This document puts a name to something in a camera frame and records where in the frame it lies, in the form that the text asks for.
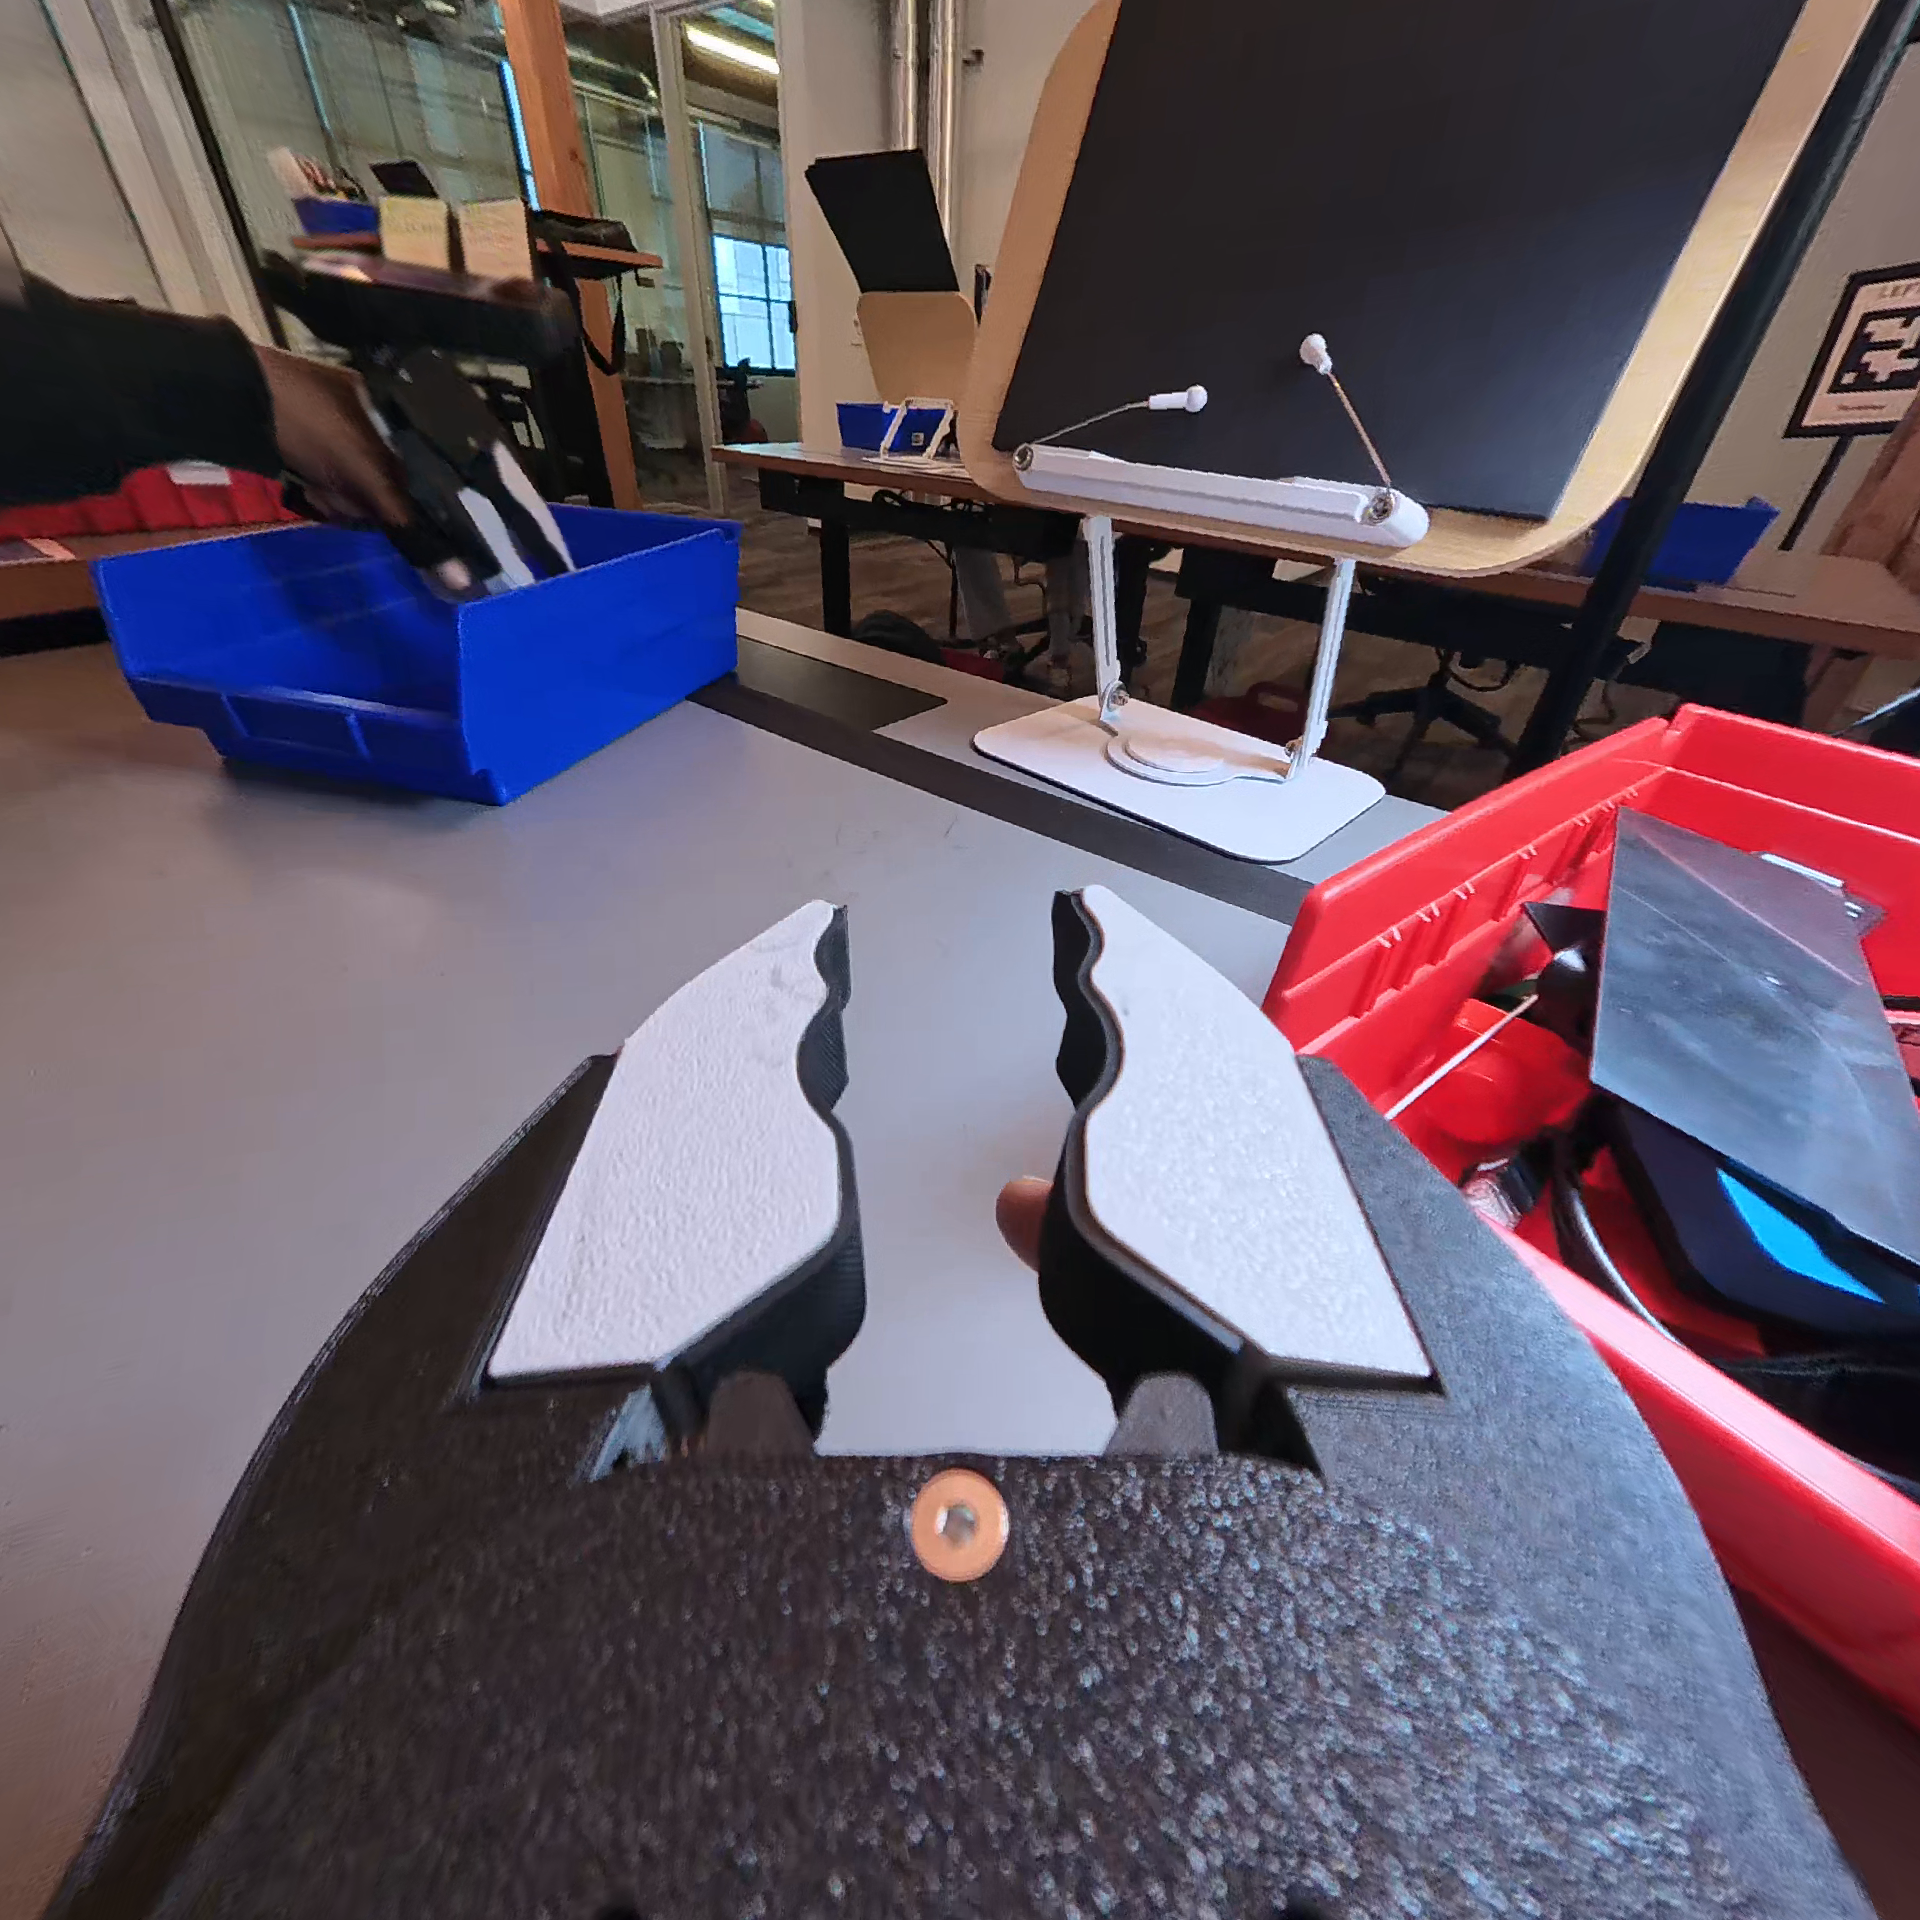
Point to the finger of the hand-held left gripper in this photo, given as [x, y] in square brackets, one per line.
[522, 511]
[486, 547]

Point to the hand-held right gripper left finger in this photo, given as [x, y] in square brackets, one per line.
[691, 1170]

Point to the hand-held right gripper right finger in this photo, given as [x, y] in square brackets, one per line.
[1228, 1185]

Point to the blue plastic bin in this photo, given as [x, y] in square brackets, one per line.
[855, 430]
[1690, 543]
[376, 660]

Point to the red plastic bin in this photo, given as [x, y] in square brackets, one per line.
[1410, 886]

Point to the dark metal plate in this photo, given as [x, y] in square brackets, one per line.
[1726, 989]

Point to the person's left forearm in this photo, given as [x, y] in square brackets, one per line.
[135, 388]

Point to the person's right hand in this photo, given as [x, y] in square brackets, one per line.
[1027, 1214]

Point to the black bag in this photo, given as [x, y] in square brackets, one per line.
[578, 239]

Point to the wooden support column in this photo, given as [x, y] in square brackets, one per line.
[563, 151]

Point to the dark blue pouch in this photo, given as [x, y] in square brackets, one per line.
[1679, 1214]

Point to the black wood-framed board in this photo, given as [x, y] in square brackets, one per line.
[1425, 227]
[886, 227]

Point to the long wooden table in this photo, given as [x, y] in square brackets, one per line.
[1801, 608]

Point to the black-white marker sign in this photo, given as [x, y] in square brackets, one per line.
[1874, 352]

